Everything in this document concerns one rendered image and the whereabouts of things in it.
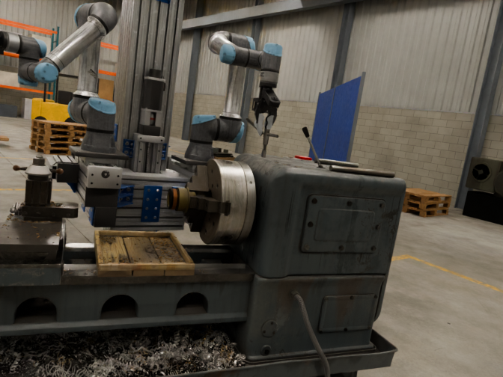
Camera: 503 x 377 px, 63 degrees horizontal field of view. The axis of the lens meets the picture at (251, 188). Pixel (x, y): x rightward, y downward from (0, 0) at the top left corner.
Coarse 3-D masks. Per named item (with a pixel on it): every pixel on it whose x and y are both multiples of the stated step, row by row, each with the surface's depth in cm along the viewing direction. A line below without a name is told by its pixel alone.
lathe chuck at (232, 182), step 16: (208, 160) 154; (224, 160) 149; (208, 176) 153; (224, 176) 140; (240, 176) 143; (224, 192) 138; (240, 192) 140; (240, 208) 140; (208, 224) 149; (224, 224) 139; (240, 224) 142; (208, 240) 147; (224, 240) 145
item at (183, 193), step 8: (168, 192) 147; (176, 192) 144; (184, 192) 144; (192, 192) 148; (168, 200) 148; (176, 200) 143; (184, 200) 144; (168, 208) 145; (176, 208) 145; (184, 208) 145; (192, 208) 148
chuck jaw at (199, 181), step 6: (198, 168) 153; (204, 168) 154; (198, 174) 152; (204, 174) 153; (192, 180) 150; (198, 180) 151; (204, 180) 152; (186, 186) 149; (192, 186) 149; (198, 186) 150; (204, 186) 151; (198, 192) 151; (204, 192) 152; (210, 192) 153
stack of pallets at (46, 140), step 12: (36, 120) 967; (48, 120) 995; (36, 132) 965; (48, 132) 935; (60, 132) 1028; (72, 132) 980; (84, 132) 1002; (36, 144) 976; (48, 144) 941; (60, 144) 1004; (72, 144) 984
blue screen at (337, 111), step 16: (352, 80) 669; (320, 96) 975; (336, 96) 782; (352, 96) 652; (320, 112) 942; (336, 112) 760; (352, 112) 637; (320, 128) 911; (336, 128) 740; (352, 128) 618; (320, 144) 881; (336, 144) 720; (352, 144) 619; (336, 160) 702
